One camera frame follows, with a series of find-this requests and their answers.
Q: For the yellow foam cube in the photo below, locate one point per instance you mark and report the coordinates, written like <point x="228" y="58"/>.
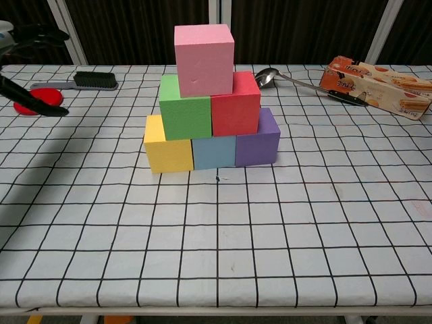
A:
<point x="168" y="155"/>

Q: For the orange biscuit box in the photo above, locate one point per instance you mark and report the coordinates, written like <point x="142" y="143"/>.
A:
<point x="388" y="87"/>

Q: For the light blue foam cube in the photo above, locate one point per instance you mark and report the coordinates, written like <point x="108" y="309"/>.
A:
<point x="214" y="153"/>

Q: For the white black checkered tablecloth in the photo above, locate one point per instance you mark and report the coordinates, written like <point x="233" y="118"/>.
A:
<point x="216" y="236"/>

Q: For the pink foam cube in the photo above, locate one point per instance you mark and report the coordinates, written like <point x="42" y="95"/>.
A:
<point x="206" y="64"/>

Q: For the purple foam cube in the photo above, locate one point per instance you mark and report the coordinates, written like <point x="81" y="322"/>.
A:
<point x="258" y="150"/>

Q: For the grey brush black bristles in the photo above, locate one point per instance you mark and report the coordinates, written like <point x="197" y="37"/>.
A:
<point x="94" y="81"/>

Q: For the white partition post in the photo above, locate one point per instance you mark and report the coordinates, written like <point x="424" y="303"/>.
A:
<point x="383" y="33"/>
<point x="67" y="33"/>
<point x="219" y="11"/>

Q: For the red foam cube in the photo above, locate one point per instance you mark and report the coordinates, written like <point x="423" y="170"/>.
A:
<point x="236" y="114"/>

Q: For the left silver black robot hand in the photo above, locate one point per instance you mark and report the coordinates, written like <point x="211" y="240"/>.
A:
<point x="20" y="94"/>

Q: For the green foam cube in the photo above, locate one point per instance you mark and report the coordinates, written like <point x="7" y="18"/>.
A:
<point x="185" y="118"/>

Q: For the red plastic disc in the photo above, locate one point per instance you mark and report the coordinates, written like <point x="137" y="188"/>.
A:
<point x="50" y="96"/>

